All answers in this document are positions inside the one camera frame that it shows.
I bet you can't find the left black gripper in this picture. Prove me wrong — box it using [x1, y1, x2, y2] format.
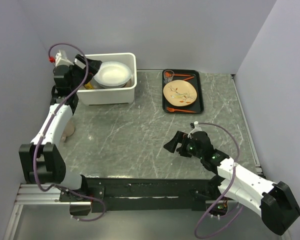
[69, 54, 102, 93]

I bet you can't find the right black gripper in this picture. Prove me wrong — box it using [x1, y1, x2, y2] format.
[163, 130, 204, 159]

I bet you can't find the yellow patterned small plate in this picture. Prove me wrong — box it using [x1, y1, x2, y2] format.
[84, 82, 95, 90]

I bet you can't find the white ribbed deep plate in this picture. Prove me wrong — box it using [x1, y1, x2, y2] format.
[94, 61, 132, 89]

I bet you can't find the cream green leaf plate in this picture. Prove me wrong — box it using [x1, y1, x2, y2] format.
[130, 72, 135, 87]

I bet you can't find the dark brown rimmed plate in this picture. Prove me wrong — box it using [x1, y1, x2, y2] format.
[98, 80, 130, 89]

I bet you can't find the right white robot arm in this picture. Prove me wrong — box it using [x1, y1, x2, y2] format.
[163, 131, 300, 236]

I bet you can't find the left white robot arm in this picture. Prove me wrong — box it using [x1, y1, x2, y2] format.
[18, 53, 102, 201]

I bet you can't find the white plastic bin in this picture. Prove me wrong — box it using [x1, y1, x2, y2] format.
[77, 52, 137, 105]

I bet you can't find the orange plastic fork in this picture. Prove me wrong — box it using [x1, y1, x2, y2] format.
[166, 107, 196, 114]

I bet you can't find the beige bird pattern plate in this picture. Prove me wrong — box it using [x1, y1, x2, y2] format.
[162, 80, 198, 107]

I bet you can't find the clear drinking glass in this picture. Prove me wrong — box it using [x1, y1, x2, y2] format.
[163, 69, 175, 84]

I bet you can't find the black serving tray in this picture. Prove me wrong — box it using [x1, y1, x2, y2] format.
[162, 68, 204, 115]

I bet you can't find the orange plastic spoon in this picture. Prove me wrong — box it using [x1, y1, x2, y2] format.
[164, 71, 191, 77]

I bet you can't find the pink ceramic mug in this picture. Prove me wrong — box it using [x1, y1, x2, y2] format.
[60, 119, 75, 142]

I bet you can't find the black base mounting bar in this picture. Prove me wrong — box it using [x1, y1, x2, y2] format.
[59, 176, 224, 216]

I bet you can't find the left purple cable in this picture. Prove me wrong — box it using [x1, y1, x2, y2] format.
[32, 42, 107, 223]

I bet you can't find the purple cable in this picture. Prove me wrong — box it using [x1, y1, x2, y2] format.
[32, 42, 107, 223]
[191, 121, 243, 239]

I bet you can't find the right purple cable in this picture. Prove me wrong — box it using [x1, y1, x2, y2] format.
[191, 121, 243, 239]

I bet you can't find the aluminium frame rail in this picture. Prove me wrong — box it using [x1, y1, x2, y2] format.
[14, 184, 61, 205]

